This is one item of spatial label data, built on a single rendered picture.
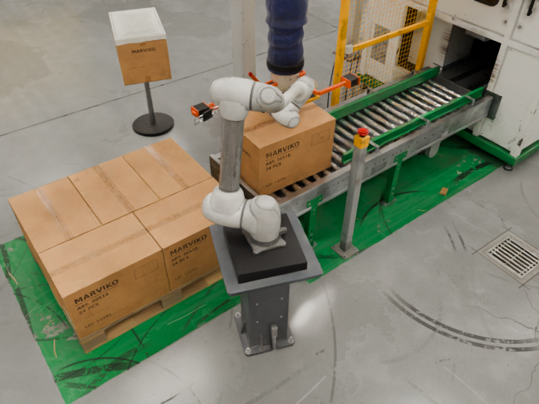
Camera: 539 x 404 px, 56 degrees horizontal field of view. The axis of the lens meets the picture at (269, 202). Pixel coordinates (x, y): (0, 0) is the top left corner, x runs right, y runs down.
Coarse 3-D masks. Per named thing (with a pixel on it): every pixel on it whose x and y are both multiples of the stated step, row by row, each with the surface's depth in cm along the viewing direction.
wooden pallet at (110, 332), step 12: (204, 276) 336; (216, 276) 349; (180, 288) 328; (192, 288) 341; (204, 288) 343; (156, 300) 319; (168, 300) 327; (180, 300) 334; (132, 312) 312; (144, 312) 326; (156, 312) 326; (120, 324) 319; (132, 324) 319; (96, 336) 303; (108, 336) 313; (84, 348) 302
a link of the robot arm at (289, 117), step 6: (288, 108) 272; (294, 108) 273; (276, 114) 276; (282, 114) 273; (288, 114) 271; (294, 114) 272; (276, 120) 278; (282, 120) 273; (288, 120) 271; (294, 120) 272; (288, 126) 273; (294, 126) 275
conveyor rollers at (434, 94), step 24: (408, 96) 430; (432, 96) 431; (456, 96) 433; (336, 120) 404; (384, 120) 401; (408, 120) 403; (432, 120) 406; (336, 144) 376; (336, 168) 355; (288, 192) 335
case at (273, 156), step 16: (256, 112) 334; (304, 112) 334; (320, 112) 335; (256, 128) 320; (272, 128) 320; (288, 128) 320; (304, 128) 320; (320, 128) 326; (256, 144) 307; (272, 144) 309; (288, 144) 317; (304, 144) 326; (320, 144) 335; (256, 160) 313; (272, 160) 317; (288, 160) 326; (304, 160) 335; (320, 160) 345; (240, 176) 343; (256, 176) 322; (272, 176) 326; (288, 176) 335; (304, 176) 345; (256, 192) 331
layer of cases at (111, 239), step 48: (48, 192) 334; (96, 192) 334; (144, 192) 335; (192, 192) 335; (48, 240) 301; (96, 240) 302; (144, 240) 302; (192, 240) 310; (96, 288) 282; (144, 288) 306
